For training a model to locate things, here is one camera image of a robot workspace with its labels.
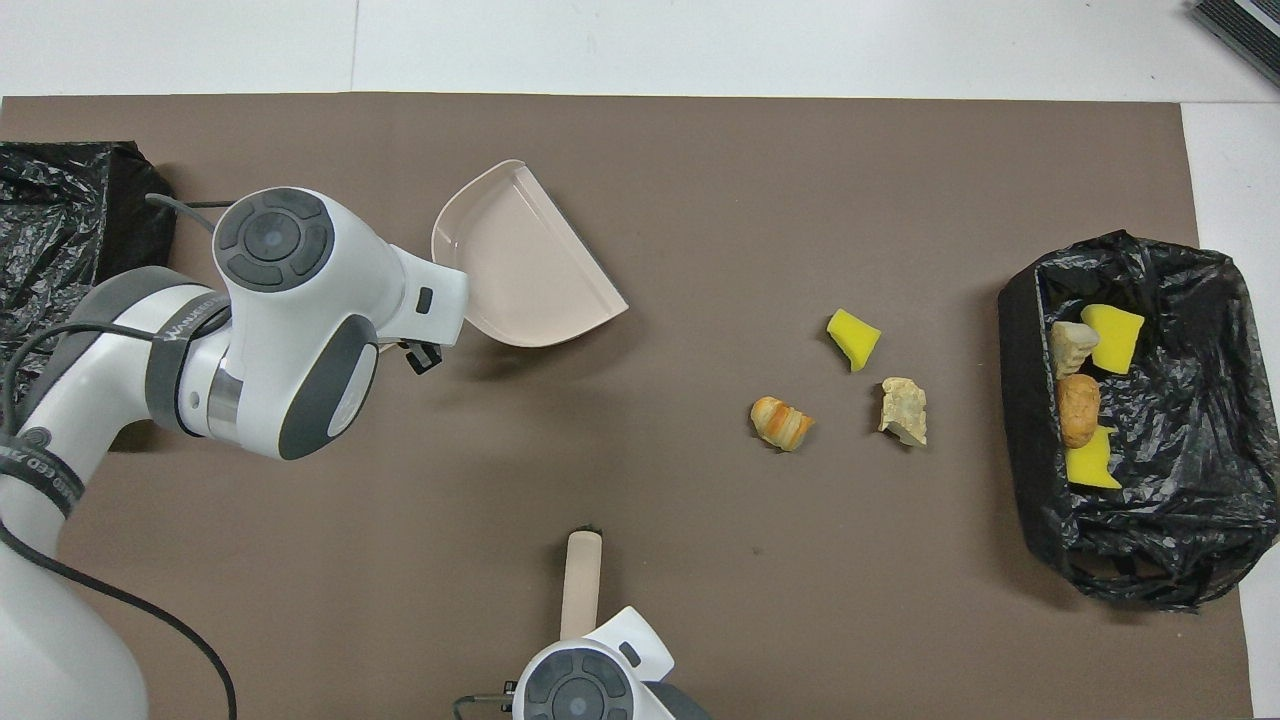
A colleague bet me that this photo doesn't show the dark ribbed device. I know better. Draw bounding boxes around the dark ribbed device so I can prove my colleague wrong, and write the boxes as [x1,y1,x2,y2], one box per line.
[1190,0,1280,89]

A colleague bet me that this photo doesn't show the black bag-lined bin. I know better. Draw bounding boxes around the black bag-lined bin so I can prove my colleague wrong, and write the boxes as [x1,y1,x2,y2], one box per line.
[0,140,178,406]
[997,230,1280,613]

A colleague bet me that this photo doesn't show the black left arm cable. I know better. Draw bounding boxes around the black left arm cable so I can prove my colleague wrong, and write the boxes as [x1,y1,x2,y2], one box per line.
[0,193,238,720]

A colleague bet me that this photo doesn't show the beige hand brush black bristles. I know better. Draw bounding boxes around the beige hand brush black bristles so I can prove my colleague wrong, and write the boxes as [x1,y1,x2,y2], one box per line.
[560,525,605,641]

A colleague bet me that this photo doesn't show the notched yellow sponge piece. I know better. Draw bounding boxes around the notched yellow sponge piece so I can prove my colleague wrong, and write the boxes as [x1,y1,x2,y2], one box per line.
[1065,425,1123,491]

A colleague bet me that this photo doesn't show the beige plastic dustpan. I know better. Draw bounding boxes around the beige plastic dustpan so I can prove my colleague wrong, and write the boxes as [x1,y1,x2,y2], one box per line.
[431,160,630,349]

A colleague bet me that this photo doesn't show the brown oval bread roll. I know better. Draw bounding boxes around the brown oval bread roll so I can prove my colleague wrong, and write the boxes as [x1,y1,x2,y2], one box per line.
[1058,373,1103,449]

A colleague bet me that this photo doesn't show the brown paper table mat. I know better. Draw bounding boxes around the brown paper table mat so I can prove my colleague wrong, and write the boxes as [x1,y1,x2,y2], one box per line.
[0,93,1253,720]

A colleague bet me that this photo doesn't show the yellow sponge wedge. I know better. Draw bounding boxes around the yellow sponge wedge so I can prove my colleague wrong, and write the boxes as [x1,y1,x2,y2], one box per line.
[826,308,883,373]

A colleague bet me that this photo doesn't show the heart-shaped yellow sponge piece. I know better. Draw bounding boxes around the heart-shaped yellow sponge piece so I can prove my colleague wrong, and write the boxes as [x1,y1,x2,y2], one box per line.
[1080,303,1146,376]

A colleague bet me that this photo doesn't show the striped croissant piece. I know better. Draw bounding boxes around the striped croissant piece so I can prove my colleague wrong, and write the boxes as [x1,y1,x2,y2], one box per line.
[750,396,815,453]

